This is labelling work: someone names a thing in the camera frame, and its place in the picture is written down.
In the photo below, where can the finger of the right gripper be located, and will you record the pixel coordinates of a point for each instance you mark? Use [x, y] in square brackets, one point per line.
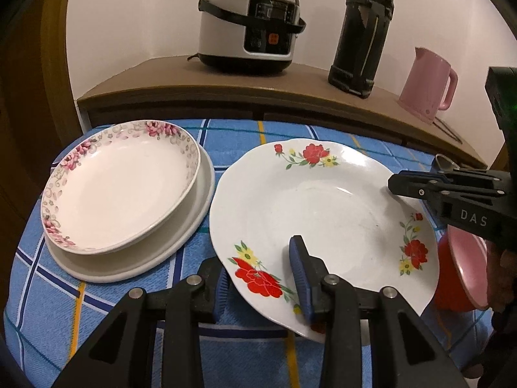
[418, 185]

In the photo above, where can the wooden door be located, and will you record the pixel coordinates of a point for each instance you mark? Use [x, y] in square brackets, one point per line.
[38, 117]

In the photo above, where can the pink plastic bowl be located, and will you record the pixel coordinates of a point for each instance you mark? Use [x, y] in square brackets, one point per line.
[462, 283]

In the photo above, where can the black thermos flask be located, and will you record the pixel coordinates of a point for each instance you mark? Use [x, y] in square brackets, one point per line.
[365, 27]

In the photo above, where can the pink floral deep plate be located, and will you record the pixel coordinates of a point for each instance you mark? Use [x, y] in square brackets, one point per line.
[119, 185]

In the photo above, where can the blue checked tablecloth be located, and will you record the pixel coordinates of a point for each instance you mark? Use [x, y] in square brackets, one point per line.
[49, 314]

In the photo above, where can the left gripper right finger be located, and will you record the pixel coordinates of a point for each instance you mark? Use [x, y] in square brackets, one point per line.
[404, 352]

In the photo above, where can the brown wooden cabinet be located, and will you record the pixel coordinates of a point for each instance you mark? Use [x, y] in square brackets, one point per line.
[180, 88]

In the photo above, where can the person's right hand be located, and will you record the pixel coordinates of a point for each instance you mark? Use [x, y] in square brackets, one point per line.
[496, 366]

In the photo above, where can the stainless steel bowl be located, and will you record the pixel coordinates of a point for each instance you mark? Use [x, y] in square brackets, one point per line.
[443, 164]

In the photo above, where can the white rice cooker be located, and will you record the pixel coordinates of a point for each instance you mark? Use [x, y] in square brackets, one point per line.
[251, 37]

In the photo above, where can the plain white plate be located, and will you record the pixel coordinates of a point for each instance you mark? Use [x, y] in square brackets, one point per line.
[153, 249]

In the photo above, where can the red floral white plate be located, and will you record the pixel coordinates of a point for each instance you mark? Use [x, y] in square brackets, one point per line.
[338, 201]

